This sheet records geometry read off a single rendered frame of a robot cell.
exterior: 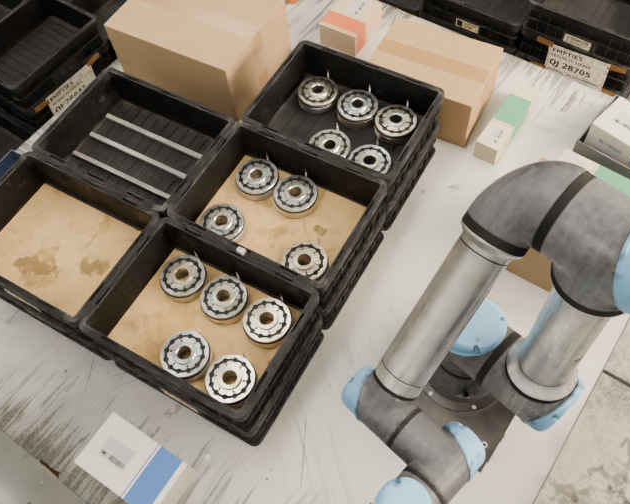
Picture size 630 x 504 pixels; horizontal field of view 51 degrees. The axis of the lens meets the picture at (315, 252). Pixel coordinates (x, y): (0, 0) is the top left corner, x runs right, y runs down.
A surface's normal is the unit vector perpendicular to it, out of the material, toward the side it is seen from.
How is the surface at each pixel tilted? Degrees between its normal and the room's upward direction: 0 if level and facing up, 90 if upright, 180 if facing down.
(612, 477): 0
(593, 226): 30
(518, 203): 49
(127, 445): 0
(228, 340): 0
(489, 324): 10
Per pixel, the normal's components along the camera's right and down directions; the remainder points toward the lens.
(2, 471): -0.07, -0.50
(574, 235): -0.61, 0.17
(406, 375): -0.22, 0.31
